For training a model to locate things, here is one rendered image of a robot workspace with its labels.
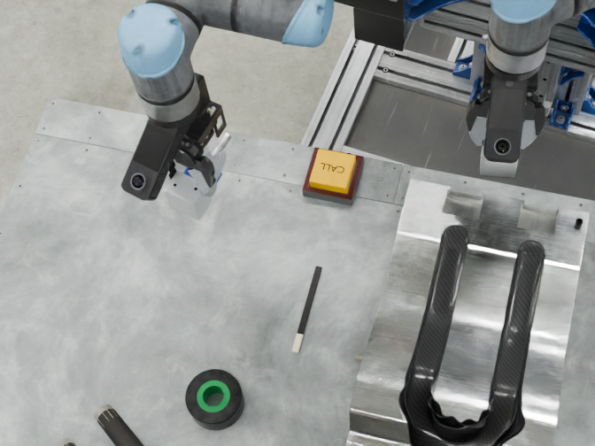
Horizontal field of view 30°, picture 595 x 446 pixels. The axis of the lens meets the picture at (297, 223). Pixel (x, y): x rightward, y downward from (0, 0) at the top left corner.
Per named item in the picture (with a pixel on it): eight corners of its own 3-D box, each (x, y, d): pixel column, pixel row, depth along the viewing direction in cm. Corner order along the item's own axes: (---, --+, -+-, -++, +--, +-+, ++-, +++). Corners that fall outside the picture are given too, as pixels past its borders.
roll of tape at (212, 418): (178, 400, 160) (173, 393, 157) (221, 365, 161) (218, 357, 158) (211, 442, 157) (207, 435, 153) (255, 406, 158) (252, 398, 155)
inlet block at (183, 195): (216, 138, 167) (211, 119, 162) (244, 150, 165) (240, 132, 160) (170, 207, 162) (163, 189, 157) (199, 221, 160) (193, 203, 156)
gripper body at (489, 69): (536, 73, 152) (546, 20, 142) (534, 127, 149) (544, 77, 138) (479, 70, 153) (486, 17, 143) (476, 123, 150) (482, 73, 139)
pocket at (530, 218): (520, 211, 163) (522, 199, 160) (556, 218, 162) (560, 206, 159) (514, 238, 161) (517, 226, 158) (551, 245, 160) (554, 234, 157)
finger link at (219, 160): (243, 173, 159) (221, 136, 151) (222, 207, 157) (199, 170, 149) (226, 168, 160) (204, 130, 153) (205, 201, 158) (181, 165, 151)
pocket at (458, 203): (447, 196, 165) (448, 185, 162) (482, 203, 164) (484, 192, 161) (441, 223, 163) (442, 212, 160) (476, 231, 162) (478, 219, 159)
